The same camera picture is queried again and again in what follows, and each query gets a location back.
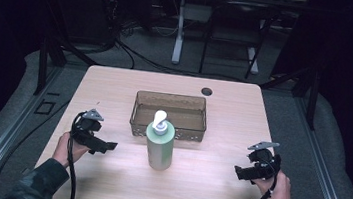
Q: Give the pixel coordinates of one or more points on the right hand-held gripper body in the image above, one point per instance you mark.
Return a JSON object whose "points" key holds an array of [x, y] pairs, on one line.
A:
{"points": [[263, 163]]}

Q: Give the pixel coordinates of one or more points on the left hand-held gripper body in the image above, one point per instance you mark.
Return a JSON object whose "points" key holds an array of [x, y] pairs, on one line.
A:
{"points": [[87, 126]]}

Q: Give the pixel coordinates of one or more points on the green pump bottle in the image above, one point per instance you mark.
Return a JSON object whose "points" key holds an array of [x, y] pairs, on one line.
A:
{"points": [[159, 148]]}

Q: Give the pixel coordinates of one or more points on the brown transparent plastic bin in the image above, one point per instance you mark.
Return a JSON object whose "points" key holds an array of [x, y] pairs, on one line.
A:
{"points": [[169, 112]]}

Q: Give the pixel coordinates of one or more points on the person's left hand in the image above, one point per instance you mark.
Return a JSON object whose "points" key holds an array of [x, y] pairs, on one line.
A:
{"points": [[62, 150]]}

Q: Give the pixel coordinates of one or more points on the person's right hand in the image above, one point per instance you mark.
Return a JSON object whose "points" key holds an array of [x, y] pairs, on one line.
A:
{"points": [[279, 195]]}

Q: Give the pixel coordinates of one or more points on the black metal stand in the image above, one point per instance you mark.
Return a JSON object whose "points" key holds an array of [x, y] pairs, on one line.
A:
{"points": [[312, 101], [43, 64]]}

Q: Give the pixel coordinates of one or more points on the white desk leg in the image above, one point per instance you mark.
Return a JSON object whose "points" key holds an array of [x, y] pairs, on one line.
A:
{"points": [[178, 39]]}

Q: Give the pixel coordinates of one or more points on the black chair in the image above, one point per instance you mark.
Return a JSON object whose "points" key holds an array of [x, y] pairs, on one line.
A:
{"points": [[237, 19]]}

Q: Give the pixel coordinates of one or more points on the aluminium floor rail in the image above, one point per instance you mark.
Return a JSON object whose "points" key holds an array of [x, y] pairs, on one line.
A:
{"points": [[323, 176], [1, 146]]}

